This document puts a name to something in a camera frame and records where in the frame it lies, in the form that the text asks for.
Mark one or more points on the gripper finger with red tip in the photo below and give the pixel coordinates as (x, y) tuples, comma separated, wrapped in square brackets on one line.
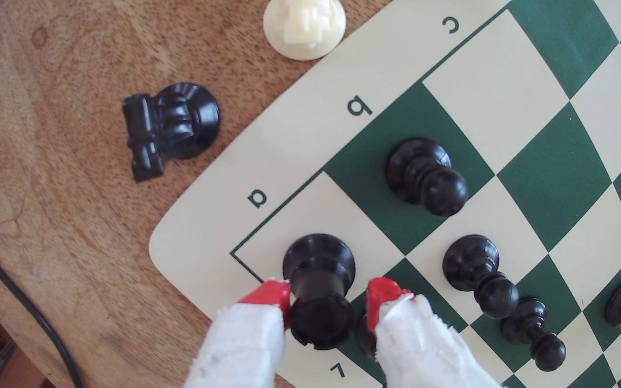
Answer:
[(418, 345), (246, 345)]

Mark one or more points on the black rook chess piece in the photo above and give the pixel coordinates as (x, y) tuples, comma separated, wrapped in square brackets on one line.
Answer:
[(318, 280)]

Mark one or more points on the black king chess piece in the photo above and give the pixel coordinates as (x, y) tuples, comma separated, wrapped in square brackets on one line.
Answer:
[(363, 338)]

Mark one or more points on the black pawn chess piece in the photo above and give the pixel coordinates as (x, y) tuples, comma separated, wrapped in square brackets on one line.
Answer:
[(475, 269), (531, 328), (423, 172)]

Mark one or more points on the green and cream chess mat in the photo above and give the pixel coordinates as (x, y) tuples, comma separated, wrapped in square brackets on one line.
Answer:
[(504, 134)]

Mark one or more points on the black knight chess piece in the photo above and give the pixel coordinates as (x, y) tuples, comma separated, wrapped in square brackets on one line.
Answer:
[(175, 126)]

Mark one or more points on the white knight chess piece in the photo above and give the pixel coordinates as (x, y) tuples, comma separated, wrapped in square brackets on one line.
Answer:
[(304, 27)]

